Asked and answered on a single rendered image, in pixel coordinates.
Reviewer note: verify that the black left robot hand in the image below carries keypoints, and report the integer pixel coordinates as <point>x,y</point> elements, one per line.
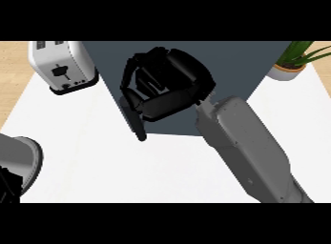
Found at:
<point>0,187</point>

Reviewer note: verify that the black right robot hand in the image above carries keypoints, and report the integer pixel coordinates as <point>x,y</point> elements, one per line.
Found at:
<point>176,79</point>

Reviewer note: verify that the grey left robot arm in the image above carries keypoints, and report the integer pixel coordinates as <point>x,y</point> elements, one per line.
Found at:
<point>11,149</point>

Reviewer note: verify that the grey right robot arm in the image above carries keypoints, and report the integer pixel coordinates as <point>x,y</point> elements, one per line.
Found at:
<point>247,143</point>

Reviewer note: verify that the dark grey cabinet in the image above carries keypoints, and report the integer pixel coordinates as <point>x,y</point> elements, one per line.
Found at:
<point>238,66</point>

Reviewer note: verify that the green potted plant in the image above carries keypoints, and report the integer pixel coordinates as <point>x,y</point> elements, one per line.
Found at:
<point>290,65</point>

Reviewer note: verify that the white toaster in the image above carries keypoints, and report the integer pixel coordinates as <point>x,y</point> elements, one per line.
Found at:
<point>62,68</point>

